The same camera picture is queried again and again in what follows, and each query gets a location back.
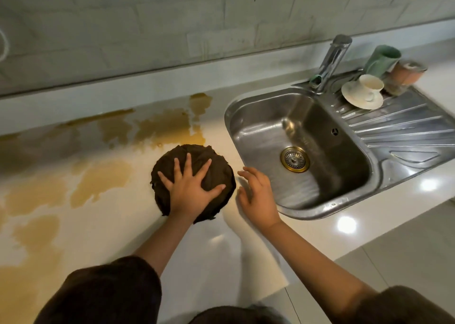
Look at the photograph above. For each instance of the white cup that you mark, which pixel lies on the white cup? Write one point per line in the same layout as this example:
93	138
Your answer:
369	85

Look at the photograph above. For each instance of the stainless steel sink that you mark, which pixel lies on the stainless steel sink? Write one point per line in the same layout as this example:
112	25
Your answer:
408	139

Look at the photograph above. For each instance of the brown liquid spill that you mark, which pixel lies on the brown liquid spill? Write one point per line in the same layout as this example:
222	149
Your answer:
99	178

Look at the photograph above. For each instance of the brown knit sweater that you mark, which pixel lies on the brown knit sweater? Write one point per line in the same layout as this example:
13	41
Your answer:
106	291

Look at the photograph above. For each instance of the person's left hand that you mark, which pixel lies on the person's left hand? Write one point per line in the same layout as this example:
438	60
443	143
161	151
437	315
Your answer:
188	199

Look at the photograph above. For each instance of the white saucer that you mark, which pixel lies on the white saucer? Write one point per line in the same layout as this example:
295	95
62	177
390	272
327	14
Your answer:
352	96

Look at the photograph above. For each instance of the pink cup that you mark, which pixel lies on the pink cup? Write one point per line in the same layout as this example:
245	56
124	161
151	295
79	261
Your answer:
405	73

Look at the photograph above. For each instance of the brass sink drain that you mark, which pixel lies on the brass sink drain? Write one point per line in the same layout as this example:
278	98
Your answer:
294	159

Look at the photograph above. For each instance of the person's left forearm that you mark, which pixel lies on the person's left forearm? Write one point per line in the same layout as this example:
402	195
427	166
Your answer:
167	242

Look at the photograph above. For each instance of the person's right forearm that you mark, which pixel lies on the person's right forearm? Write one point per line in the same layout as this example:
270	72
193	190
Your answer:
313	263

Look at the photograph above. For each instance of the white backsplash ledge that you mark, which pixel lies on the white backsplash ledge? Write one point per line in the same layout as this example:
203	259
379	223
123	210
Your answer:
142	89

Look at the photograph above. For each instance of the white countertop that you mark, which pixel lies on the white countertop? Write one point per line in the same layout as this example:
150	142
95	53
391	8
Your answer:
391	206

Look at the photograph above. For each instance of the chrome faucet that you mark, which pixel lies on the chrome faucet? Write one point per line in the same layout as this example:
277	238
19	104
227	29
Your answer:
334	57

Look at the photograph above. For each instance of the green mug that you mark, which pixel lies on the green mug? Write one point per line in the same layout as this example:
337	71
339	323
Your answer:
382	60

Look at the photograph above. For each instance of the person's right hand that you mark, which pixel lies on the person's right hand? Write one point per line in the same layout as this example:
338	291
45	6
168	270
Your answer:
261	206

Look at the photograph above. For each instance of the dark brown cleaning cloth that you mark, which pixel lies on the dark brown cleaning cloth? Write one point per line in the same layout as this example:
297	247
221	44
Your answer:
218	172

